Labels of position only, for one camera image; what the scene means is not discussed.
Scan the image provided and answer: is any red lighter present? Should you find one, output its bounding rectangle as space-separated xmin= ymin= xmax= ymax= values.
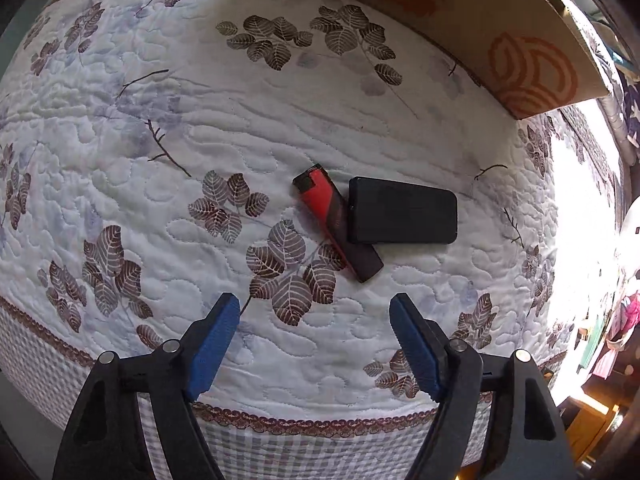
xmin=292 ymin=164 xmax=385 ymax=283

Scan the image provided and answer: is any grey flexible hose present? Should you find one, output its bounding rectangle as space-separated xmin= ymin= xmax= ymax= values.
xmin=599 ymin=94 xmax=633 ymax=163

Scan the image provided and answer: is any teal flat case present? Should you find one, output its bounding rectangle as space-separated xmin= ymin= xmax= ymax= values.
xmin=580 ymin=317 xmax=606 ymax=372

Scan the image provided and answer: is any black power bank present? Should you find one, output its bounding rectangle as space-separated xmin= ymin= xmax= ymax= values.
xmin=346 ymin=176 xmax=459 ymax=246

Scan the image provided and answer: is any quilted leaf print blanket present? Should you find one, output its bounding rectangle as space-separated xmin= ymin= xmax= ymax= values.
xmin=0 ymin=0 xmax=626 ymax=472

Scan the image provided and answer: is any pink fabric bag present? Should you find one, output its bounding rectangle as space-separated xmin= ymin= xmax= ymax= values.
xmin=604 ymin=290 xmax=640 ymax=382

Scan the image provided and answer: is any cardboard box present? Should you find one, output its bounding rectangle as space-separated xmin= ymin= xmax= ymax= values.
xmin=252 ymin=0 xmax=614 ymax=121

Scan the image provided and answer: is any wooden furniture frame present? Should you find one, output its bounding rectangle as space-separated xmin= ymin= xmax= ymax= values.
xmin=555 ymin=385 xmax=632 ymax=467

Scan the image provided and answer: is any star print dark cloth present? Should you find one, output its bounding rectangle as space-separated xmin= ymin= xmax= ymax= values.
xmin=612 ymin=55 xmax=640 ymax=152

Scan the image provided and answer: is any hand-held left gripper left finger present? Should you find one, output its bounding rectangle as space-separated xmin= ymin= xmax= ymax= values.
xmin=52 ymin=292 xmax=242 ymax=480

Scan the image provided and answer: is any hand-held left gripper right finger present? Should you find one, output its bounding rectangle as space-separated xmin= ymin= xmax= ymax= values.
xmin=389 ymin=293 xmax=576 ymax=480

